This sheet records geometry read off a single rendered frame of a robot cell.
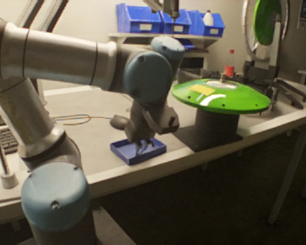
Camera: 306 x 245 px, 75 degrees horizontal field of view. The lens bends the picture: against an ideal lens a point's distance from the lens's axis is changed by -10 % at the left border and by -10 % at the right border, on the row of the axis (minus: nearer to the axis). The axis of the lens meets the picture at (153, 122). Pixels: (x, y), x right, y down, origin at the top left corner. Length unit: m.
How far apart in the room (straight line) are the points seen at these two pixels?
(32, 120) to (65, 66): 0.14
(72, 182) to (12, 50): 0.17
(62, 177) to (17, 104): 0.13
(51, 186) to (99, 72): 0.16
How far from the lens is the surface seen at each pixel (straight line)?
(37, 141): 0.38
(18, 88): 0.36
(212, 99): 0.60
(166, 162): 0.59
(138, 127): 0.50
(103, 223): 0.52
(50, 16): 0.53
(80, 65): 0.25
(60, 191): 0.30
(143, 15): 1.52
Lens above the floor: 1.24
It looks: 23 degrees down
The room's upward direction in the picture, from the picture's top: 2 degrees clockwise
